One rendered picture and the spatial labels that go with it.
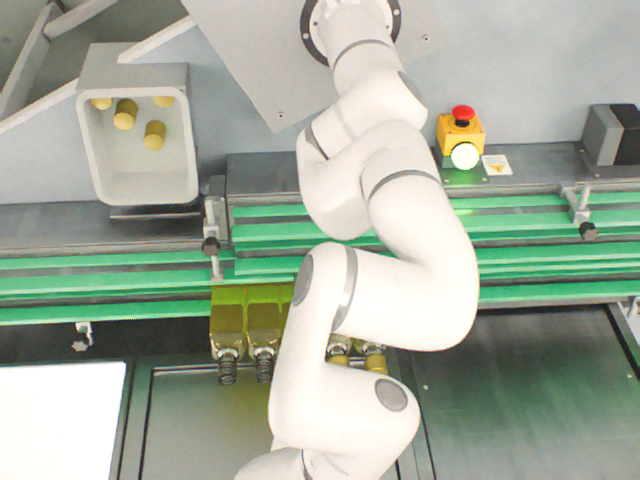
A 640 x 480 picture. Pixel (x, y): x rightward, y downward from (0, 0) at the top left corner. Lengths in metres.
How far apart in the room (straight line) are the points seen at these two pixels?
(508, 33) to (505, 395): 0.63
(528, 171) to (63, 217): 0.83
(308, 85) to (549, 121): 0.46
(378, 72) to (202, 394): 0.67
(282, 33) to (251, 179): 0.26
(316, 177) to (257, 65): 0.38
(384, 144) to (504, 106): 0.59
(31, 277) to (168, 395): 0.31
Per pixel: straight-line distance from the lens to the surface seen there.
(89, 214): 1.44
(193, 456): 1.27
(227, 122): 1.34
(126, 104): 1.30
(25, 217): 1.46
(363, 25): 1.08
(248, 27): 1.18
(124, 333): 1.51
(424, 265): 0.74
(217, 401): 1.33
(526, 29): 1.33
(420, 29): 1.22
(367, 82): 0.94
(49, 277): 1.35
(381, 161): 0.81
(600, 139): 1.41
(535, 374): 1.46
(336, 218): 0.85
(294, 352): 0.70
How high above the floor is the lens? 1.89
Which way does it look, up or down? 49 degrees down
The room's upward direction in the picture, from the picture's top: 174 degrees clockwise
